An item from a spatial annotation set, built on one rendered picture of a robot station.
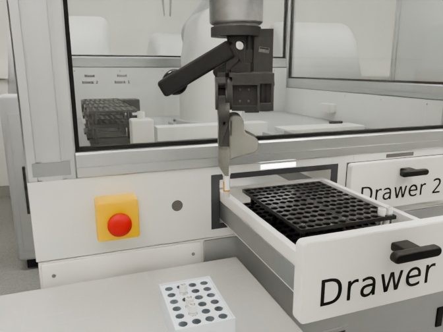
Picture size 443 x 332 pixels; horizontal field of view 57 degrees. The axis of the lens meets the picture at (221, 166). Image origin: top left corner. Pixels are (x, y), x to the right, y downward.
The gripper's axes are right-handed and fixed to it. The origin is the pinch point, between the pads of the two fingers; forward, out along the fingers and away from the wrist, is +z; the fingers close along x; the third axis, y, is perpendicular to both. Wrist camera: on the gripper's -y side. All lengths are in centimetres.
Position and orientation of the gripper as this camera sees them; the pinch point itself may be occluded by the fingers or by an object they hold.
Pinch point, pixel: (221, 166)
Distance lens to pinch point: 61.8
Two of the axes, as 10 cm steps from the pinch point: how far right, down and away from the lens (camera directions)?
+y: 10.0, -0.1, 0.3
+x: -0.3, -2.3, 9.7
